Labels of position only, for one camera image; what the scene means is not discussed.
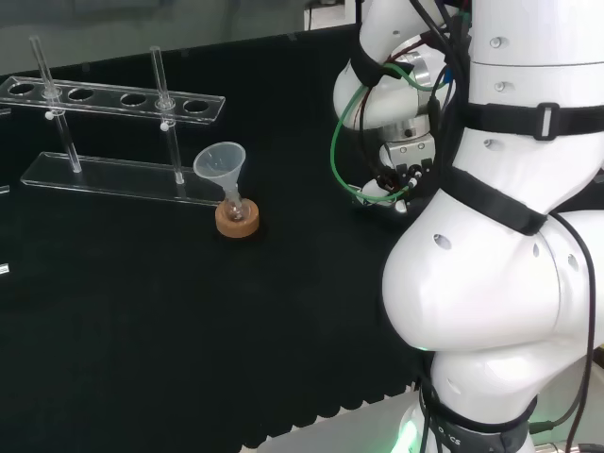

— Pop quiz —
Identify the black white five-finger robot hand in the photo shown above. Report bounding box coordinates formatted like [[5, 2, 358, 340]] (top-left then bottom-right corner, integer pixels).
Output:
[[349, 180, 412, 216]]

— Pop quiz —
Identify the translucent plastic funnel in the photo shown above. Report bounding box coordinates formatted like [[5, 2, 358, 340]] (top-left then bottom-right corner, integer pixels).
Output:
[[192, 141, 247, 202]]

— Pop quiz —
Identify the clear acrylic funnel stand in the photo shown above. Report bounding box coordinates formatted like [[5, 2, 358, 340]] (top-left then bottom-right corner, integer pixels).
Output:
[[0, 35, 227, 207]]

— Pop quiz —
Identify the small round-bottom glass flask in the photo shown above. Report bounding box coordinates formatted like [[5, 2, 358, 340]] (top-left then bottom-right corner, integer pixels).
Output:
[[222, 191, 249, 224]]

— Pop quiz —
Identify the black bench cloth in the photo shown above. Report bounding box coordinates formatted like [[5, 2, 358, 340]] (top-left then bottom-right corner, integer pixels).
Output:
[[0, 23, 427, 453]]

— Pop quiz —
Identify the green cable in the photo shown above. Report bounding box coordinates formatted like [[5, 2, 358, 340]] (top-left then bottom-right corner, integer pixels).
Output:
[[329, 62, 450, 206]]

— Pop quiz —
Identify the cork ring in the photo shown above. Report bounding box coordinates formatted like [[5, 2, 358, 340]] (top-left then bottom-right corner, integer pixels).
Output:
[[214, 197, 262, 239]]

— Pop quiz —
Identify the thick black cable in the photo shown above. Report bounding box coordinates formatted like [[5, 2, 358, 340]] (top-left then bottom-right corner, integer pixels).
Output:
[[549, 211, 604, 453]]

